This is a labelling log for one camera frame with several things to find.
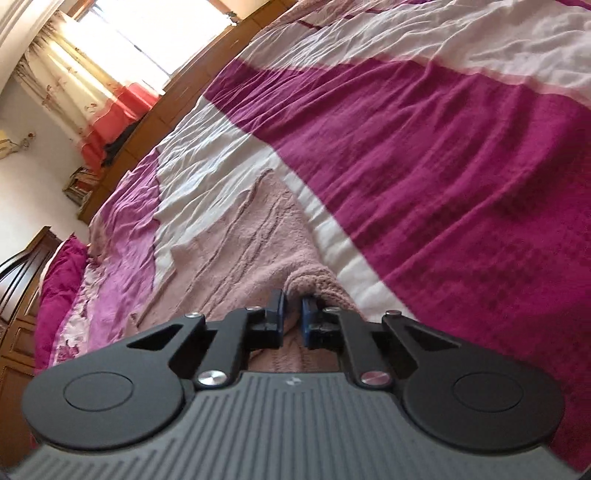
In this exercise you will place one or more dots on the magenta pillow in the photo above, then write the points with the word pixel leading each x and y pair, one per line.
pixel 61 279

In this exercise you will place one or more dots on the wooden window cabinet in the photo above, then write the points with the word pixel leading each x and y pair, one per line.
pixel 180 96

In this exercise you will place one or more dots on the dark wooden headboard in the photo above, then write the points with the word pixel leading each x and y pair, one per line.
pixel 20 288

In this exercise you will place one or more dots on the cream and red curtain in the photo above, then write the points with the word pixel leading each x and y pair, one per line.
pixel 77 75

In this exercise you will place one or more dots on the pink cable-knit cardigan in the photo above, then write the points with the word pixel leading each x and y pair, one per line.
pixel 259 245

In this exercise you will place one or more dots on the dark clothes on cabinet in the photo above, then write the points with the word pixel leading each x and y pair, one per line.
pixel 111 149

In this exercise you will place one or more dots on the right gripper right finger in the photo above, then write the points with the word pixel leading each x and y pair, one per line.
pixel 457 392

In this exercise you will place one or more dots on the stack of books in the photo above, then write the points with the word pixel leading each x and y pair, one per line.
pixel 80 184

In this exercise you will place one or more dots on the pink magenta striped bedspread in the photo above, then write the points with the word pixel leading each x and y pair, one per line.
pixel 440 151

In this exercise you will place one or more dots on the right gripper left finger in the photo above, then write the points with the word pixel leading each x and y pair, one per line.
pixel 129 391

